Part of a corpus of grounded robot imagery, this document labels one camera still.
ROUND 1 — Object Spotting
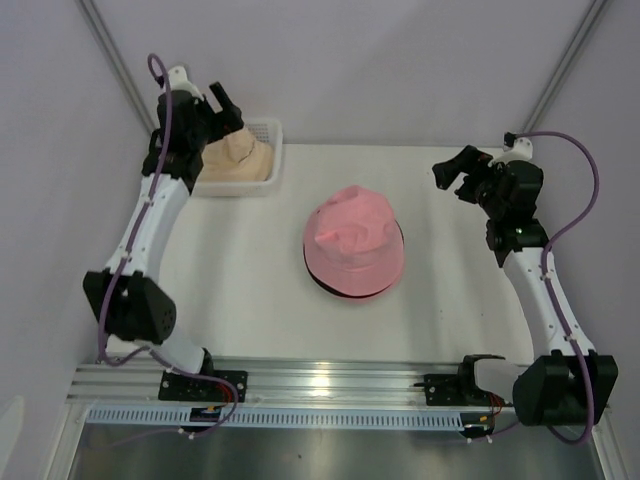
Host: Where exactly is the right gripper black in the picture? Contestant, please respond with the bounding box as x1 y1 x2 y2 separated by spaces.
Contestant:
431 146 505 220

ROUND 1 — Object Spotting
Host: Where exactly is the cream bucket hat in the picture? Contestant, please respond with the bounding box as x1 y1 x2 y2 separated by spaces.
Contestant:
198 127 274 183

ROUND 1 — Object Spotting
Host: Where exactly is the black bucket hat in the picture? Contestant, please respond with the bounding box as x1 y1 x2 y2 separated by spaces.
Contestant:
302 246 404 297

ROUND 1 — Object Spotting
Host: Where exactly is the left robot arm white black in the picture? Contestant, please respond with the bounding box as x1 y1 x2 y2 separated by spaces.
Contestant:
83 82 244 401

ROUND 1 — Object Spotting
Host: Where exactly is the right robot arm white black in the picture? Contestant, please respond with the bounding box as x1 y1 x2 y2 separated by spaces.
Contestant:
432 138 618 430

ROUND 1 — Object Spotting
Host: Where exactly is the white plastic basket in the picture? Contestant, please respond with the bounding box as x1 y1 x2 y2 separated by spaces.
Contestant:
193 118 283 197

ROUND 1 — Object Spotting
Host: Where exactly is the left corner aluminium profile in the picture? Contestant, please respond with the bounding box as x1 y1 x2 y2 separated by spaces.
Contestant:
75 0 155 134

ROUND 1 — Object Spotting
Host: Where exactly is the corner aluminium profile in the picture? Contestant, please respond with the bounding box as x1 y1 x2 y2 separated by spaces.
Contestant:
520 0 614 132
75 0 155 134

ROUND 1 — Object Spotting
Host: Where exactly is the right corner aluminium profile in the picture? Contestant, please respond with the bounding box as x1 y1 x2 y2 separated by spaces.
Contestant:
520 0 614 132

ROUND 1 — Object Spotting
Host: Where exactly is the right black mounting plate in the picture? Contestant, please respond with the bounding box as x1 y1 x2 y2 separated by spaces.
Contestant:
413 374 470 407

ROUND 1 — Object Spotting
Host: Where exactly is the black mounting plate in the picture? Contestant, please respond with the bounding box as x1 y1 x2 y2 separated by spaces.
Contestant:
158 370 249 403
413 374 470 407

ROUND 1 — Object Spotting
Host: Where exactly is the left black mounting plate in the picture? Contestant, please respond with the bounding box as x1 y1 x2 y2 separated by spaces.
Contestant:
158 370 249 403

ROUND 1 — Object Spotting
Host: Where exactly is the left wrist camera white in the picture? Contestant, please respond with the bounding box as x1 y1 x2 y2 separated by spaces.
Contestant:
158 65 205 106

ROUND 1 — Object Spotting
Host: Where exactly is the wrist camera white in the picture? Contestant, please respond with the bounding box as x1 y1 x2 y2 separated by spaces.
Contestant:
158 65 205 106
492 132 533 164

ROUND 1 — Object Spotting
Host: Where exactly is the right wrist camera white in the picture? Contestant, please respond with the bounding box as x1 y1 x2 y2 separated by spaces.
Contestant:
492 132 533 164

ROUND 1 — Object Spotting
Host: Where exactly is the white slotted cable duct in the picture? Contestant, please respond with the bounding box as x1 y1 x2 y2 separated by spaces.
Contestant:
86 405 464 432

